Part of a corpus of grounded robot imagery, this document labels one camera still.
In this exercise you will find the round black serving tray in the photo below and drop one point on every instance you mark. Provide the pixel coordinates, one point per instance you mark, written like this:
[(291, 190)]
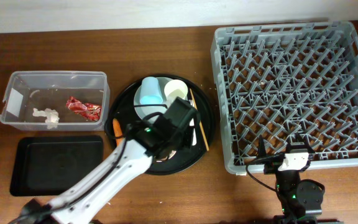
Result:
[(123, 110)]

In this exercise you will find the light blue cup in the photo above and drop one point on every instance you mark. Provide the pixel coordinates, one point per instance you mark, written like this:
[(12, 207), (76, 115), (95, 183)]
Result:
[(150, 93)]

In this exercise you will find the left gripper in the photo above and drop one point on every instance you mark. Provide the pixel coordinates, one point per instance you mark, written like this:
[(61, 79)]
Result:
[(186, 144)]

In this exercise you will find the red snack wrapper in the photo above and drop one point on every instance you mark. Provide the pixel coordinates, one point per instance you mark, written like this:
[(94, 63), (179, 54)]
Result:
[(89, 111)]

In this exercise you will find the cream white cup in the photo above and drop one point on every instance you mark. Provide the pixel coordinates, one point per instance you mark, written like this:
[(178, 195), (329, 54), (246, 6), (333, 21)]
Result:
[(176, 89)]

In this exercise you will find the grey plate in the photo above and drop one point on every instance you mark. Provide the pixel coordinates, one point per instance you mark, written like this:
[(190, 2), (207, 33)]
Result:
[(144, 110)]

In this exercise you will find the white tissue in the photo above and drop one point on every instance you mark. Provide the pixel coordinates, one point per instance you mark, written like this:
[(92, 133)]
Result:
[(51, 117)]

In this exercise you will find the orange carrot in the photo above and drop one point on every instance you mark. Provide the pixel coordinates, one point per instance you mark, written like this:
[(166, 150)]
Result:
[(118, 134)]

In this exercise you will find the white plastic fork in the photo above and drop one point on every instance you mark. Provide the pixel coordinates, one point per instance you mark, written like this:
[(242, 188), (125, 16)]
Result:
[(193, 136)]

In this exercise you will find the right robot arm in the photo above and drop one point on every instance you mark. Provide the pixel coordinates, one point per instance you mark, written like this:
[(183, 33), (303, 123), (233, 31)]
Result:
[(300, 199)]

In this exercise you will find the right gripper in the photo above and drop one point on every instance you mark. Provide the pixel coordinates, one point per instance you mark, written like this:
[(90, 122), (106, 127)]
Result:
[(273, 164)]

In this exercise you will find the clear plastic bin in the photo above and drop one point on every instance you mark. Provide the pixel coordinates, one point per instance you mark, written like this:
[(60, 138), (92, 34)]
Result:
[(27, 90)]

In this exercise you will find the black rectangular tray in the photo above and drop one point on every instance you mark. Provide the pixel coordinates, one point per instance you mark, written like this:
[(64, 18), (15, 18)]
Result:
[(51, 165)]

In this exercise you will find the grey dishwasher rack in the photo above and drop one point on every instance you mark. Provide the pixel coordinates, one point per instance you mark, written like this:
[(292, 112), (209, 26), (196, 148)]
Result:
[(276, 81)]

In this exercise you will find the pink bowl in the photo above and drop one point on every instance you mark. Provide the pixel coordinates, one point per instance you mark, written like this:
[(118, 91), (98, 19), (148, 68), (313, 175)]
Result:
[(169, 156)]

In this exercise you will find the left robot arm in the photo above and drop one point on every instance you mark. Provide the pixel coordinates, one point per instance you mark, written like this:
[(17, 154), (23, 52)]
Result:
[(143, 144)]

